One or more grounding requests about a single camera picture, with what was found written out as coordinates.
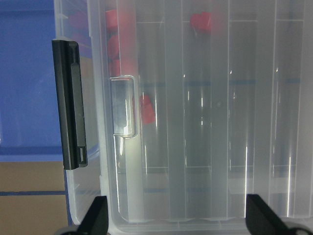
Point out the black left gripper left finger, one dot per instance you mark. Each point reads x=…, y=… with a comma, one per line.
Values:
x=95, y=221

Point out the red block in box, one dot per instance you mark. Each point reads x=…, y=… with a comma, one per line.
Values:
x=113, y=42
x=201, y=22
x=147, y=111

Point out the clear plastic box lid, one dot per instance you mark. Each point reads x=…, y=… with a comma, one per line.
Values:
x=207, y=110

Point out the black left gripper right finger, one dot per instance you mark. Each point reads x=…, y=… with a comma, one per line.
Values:
x=261, y=219

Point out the clear plastic storage box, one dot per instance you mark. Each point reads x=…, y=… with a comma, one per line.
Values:
x=195, y=117

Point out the blue plastic tray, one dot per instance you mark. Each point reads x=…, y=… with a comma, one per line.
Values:
x=29, y=120

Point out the black box latch handle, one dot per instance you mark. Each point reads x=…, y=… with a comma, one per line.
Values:
x=70, y=103

